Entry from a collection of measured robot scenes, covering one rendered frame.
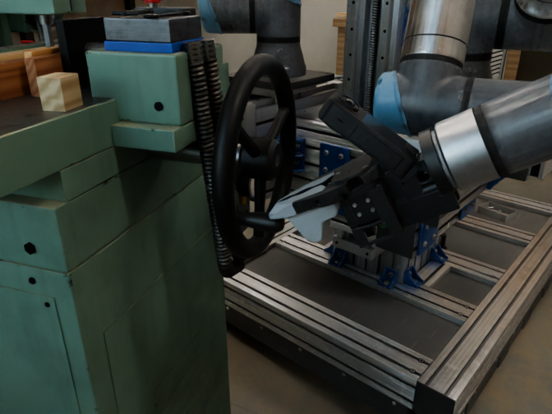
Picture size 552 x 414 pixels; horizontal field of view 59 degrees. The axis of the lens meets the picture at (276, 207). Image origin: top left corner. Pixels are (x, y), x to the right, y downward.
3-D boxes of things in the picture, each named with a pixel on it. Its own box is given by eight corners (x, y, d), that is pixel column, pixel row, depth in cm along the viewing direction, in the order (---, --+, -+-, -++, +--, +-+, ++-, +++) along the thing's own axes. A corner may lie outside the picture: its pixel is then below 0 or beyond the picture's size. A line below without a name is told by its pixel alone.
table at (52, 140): (58, 223, 44) (45, 160, 41) (-169, 183, 53) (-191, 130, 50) (274, 94, 96) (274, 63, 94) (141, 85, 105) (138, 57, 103)
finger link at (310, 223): (280, 259, 58) (348, 235, 54) (256, 217, 57) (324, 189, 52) (287, 247, 61) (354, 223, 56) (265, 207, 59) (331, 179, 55)
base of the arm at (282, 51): (275, 67, 142) (275, 31, 138) (316, 73, 133) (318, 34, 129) (239, 74, 132) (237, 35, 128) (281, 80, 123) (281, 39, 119)
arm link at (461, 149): (472, 117, 44) (471, 99, 51) (425, 137, 46) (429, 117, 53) (503, 188, 46) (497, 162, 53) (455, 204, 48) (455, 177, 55)
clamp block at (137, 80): (180, 127, 62) (173, 55, 59) (92, 119, 66) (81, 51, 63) (227, 103, 75) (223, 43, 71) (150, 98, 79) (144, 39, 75)
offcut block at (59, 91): (66, 112, 58) (59, 77, 56) (42, 110, 58) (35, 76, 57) (83, 104, 61) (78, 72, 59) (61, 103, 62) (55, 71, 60)
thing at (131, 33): (172, 53, 60) (167, 5, 58) (98, 50, 63) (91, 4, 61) (217, 43, 72) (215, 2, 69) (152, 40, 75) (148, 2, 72)
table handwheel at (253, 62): (295, 15, 68) (310, 168, 89) (168, 12, 74) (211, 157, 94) (218, 146, 49) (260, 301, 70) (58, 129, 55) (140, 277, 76)
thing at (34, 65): (41, 97, 65) (34, 58, 63) (31, 96, 66) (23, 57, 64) (116, 77, 80) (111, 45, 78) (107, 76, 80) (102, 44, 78)
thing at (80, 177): (66, 202, 58) (60, 171, 56) (-64, 181, 64) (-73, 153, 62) (211, 121, 93) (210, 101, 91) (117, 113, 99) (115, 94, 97)
